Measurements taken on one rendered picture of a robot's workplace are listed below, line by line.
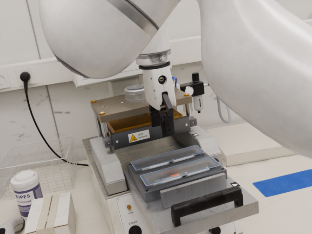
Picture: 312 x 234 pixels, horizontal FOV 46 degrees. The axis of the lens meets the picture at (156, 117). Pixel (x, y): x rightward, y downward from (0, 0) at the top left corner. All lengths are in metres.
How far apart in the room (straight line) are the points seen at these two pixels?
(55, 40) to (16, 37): 1.21
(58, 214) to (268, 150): 0.79
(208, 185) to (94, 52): 0.52
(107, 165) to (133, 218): 0.15
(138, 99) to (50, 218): 0.42
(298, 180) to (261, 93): 1.03
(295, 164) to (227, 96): 1.12
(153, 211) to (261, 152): 0.73
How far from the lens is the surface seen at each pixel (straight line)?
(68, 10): 0.36
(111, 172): 0.96
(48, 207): 1.17
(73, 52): 0.36
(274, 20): 0.32
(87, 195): 1.36
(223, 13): 0.32
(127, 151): 1.19
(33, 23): 1.56
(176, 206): 0.72
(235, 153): 1.41
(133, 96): 1.05
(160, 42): 0.82
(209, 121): 1.68
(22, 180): 1.26
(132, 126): 1.02
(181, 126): 1.05
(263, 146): 1.46
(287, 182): 1.31
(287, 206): 1.19
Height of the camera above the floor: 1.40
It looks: 18 degrees down
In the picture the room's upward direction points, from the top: 8 degrees counter-clockwise
